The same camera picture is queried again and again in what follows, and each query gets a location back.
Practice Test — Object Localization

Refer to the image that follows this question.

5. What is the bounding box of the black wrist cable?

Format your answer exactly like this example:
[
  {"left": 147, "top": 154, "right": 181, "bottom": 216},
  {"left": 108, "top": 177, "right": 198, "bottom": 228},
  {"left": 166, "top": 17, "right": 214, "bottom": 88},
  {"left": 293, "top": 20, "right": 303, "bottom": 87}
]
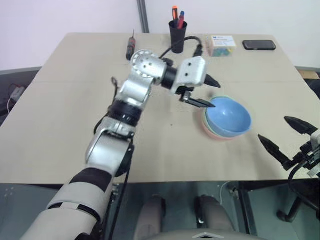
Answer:
[
  {"left": 287, "top": 159, "right": 320, "bottom": 214},
  {"left": 159, "top": 36, "right": 205, "bottom": 60}
]

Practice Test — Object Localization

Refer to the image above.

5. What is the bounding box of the grey robot torso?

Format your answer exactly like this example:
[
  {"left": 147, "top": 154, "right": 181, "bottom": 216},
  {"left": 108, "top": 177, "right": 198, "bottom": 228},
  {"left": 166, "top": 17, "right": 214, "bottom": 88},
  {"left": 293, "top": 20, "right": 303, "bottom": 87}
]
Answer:
[{"left": 157, "top": 230, "right": 253, "bottom": 240}]

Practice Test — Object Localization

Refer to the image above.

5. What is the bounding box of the black and red screwdriver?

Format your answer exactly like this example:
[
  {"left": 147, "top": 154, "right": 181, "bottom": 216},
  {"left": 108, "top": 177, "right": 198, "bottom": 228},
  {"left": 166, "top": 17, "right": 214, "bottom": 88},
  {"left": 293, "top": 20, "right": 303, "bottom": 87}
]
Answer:
[{"left": 125, "top": 29, "right": 137, "bottom": 61}]

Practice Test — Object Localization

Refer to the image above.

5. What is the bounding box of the green bowl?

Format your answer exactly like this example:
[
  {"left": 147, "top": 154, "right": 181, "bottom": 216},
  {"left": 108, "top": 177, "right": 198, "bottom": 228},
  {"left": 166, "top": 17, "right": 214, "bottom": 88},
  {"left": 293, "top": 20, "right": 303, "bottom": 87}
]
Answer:
[{"left": 201, "top": 95, "right": 241, "bottom": 139}]

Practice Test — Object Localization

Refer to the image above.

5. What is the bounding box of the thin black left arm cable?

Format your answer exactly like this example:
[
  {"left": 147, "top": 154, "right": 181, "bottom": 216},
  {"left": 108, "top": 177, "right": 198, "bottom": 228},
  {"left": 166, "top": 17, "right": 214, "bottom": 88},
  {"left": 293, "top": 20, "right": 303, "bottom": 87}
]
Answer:
[{"left": 93, "top": 76, "right": 136, "bottom": 201}]

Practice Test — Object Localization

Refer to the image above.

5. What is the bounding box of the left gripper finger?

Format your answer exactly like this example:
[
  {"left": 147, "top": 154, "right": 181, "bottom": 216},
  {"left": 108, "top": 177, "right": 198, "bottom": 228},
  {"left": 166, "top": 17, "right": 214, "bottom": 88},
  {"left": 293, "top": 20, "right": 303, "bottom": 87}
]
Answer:
[
  {"left": 183, "top": 96, "right": 217, "bottom": 109},
  {"left": 204, "top": 74, "right": 222, "bottom": 89}
]

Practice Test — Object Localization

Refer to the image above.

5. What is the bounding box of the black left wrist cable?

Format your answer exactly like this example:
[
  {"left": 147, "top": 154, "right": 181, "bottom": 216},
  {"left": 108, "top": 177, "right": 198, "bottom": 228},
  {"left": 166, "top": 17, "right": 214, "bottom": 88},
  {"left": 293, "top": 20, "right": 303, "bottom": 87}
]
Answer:
[{"left": 159, "top": 36, "right": 205, "bottom": 60}]

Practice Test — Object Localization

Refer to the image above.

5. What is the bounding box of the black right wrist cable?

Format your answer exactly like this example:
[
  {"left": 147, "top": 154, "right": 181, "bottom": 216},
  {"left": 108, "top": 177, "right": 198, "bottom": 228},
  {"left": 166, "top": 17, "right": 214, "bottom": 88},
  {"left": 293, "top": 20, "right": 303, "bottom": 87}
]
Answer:
[{"left": 287, "top": 159, "right": 320, "bottom": 214}]

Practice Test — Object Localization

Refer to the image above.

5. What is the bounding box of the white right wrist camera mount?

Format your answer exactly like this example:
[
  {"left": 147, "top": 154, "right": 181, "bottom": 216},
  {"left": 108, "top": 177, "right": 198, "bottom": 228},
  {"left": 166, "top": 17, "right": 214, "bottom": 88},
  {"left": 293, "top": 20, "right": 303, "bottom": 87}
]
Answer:
[{"left": 309, "top": 130, "right": 320, "bottom": 151}]

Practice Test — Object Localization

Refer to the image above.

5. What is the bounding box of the blue bowl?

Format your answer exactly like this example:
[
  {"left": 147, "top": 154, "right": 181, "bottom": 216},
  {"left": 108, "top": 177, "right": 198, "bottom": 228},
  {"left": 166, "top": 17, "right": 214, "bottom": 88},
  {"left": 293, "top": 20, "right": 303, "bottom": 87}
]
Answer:
[{"left": 205, "top": 96, "right": 252, "bottom": 134}]

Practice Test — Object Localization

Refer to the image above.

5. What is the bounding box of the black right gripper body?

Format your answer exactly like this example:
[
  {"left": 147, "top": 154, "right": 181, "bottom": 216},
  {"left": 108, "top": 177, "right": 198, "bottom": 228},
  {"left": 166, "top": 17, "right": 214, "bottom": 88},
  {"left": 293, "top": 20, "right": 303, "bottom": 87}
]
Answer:
[{"left": 286, "top": 141, "right": 320, "bottom": 172}]

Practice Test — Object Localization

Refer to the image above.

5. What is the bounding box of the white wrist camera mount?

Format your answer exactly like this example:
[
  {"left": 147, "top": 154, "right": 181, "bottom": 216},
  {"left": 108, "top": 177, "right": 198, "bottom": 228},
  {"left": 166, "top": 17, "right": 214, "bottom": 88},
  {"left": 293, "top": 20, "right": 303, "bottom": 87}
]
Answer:
[
  {"left": 309, "top": 130, "right": 320, "bottom": 151},
  {"left": 171, "top": 56, "right": 208, "bottom": 95}
]

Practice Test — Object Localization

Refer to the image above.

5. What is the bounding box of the black office chair base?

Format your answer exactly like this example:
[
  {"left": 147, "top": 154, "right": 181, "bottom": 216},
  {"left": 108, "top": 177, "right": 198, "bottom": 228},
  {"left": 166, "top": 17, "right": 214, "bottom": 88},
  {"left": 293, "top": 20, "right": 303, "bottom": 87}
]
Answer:
[{"left": 275, "top": 179, "right": 320, "bottom": 224}]

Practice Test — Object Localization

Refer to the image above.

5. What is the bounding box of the brown cardboard box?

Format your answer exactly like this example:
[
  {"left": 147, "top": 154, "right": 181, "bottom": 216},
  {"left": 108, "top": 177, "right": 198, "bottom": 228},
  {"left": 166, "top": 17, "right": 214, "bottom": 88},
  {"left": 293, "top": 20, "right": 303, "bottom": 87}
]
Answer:
[{"left": 298, "top": 70, "right": 320, "bottom": 80}]

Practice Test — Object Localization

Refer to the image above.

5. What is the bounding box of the grey wall post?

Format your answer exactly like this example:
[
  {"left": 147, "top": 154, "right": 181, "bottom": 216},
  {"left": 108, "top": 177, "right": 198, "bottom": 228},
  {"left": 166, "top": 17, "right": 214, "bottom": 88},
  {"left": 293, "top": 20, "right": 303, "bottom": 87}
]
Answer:
[{"left": 136, "top": 0, "right": 150, "bottom": 34}]

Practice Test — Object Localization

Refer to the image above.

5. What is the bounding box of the clear box with blue label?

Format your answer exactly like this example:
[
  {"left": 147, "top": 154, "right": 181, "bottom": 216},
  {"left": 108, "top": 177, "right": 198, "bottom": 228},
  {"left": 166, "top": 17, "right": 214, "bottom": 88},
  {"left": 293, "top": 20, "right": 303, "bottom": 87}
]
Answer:
[{"left": 207, "top": 35, "right": 237, "bottom": 58}]

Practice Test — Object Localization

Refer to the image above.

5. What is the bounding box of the white power adapter with cables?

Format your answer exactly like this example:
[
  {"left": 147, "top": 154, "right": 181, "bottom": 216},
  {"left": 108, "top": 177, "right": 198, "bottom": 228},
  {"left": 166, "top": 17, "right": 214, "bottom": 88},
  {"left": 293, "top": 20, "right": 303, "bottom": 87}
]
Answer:
[{"left": 6, "top": 83, "right": 29, "bottom": 112}]

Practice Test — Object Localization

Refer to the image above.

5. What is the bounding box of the dark rounded robot leg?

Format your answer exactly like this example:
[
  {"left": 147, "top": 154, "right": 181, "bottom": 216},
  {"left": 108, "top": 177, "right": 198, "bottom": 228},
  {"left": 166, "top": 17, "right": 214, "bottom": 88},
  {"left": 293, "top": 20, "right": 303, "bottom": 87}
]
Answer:
[{"left": 193, "top": 194, "right": 236, "bottom": 240}]

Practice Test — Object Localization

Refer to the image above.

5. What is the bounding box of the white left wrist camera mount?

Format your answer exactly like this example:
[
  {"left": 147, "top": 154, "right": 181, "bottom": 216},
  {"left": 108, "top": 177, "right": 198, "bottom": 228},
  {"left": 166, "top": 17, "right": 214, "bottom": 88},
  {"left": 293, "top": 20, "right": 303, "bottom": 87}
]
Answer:
[{"left": 171, "top": 56, "right": 208, "bottom": 95}]

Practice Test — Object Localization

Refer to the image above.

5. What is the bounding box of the black smartphone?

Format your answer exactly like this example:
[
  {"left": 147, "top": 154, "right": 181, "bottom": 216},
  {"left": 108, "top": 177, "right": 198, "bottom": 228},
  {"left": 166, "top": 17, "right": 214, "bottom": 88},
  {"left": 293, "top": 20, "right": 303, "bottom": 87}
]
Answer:
[{"left": 241, "top": 39, "right": 277, "bottom": 52}]

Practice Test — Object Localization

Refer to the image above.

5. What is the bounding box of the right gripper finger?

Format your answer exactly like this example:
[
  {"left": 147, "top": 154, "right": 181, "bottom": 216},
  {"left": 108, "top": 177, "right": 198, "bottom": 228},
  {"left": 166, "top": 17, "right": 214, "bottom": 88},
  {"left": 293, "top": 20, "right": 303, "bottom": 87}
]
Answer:
[
  {"left": 257, "top": 134, "right": 293, "bottom": 171},
  {"left": 283, "top": 115, "right": 319, "bottom": 136}
]

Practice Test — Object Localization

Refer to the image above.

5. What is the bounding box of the black pen holder cup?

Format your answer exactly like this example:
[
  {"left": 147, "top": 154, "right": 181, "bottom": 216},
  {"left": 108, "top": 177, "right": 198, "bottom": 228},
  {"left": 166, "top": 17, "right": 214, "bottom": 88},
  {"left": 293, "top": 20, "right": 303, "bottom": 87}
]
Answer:
[{"left": 168, "top": 20, "right": 188, "bottom": 54}]

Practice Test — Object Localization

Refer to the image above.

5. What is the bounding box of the orange marker pen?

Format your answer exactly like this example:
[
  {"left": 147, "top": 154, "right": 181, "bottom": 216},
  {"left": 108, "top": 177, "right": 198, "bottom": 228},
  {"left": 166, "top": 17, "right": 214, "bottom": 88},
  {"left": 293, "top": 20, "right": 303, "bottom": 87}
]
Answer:
[{"left": 171, "top": 5, "right": 179, "bottom": 26}]

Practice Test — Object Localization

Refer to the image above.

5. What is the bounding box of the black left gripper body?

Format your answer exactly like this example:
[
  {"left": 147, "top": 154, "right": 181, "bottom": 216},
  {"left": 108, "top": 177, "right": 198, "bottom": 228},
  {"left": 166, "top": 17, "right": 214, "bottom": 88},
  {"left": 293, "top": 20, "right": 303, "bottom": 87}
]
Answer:
[{"left": 171, "top": 84, "right": 196, "bottom": 103}]

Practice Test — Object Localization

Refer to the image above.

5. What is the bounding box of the thin white cable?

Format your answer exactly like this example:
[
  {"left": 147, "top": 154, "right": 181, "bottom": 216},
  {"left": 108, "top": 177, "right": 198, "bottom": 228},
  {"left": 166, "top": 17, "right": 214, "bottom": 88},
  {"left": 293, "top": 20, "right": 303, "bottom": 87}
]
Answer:
[{"left": 219, "top": 180, "right": 230, "bottom": 204}]

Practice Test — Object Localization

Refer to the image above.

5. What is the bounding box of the pink bowl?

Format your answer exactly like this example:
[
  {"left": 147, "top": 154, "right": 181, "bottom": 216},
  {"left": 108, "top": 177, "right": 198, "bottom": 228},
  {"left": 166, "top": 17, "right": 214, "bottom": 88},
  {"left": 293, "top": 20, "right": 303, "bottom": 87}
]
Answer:
[{"left": 200, "top": 94, "right": 241, "bottom": 142}]

